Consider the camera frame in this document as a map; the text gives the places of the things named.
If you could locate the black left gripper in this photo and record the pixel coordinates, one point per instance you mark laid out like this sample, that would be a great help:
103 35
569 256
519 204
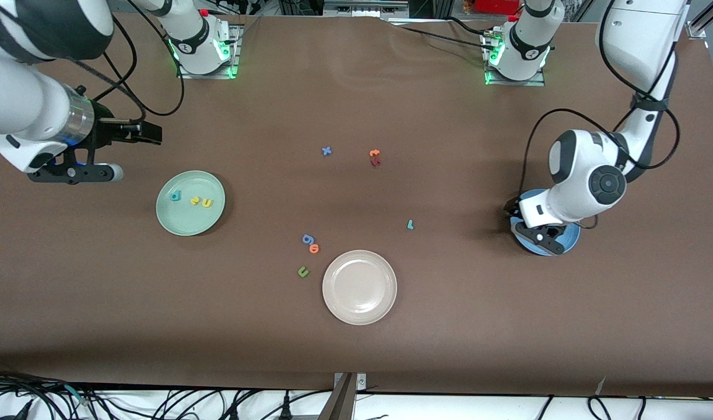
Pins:
512 206

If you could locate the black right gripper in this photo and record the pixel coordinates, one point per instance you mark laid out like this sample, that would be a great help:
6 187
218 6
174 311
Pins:
106 129

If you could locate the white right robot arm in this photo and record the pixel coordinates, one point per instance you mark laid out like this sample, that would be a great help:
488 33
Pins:
18 99

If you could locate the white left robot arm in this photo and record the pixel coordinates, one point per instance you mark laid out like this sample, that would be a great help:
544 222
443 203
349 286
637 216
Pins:
589 181

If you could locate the blue plate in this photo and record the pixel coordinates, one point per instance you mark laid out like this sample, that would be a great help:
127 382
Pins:
572 236

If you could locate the light green plate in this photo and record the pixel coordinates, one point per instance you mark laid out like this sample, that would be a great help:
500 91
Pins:
190 221

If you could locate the beige plate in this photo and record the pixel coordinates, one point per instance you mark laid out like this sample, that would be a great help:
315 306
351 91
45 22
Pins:
359 287

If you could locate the white tape scrap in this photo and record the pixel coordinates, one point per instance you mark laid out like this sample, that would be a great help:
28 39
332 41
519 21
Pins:
600 388

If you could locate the red box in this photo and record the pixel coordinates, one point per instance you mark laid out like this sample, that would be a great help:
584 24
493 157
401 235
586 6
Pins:
496 6

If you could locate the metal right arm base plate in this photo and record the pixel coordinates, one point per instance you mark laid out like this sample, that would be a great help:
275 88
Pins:
187 74

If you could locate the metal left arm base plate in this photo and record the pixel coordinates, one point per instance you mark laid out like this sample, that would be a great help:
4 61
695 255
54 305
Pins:
537 82

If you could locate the metal bracket at table edge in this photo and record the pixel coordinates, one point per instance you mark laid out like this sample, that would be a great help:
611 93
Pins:
344 402

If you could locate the aluminium frame profile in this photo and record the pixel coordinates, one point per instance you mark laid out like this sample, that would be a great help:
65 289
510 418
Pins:
703 23

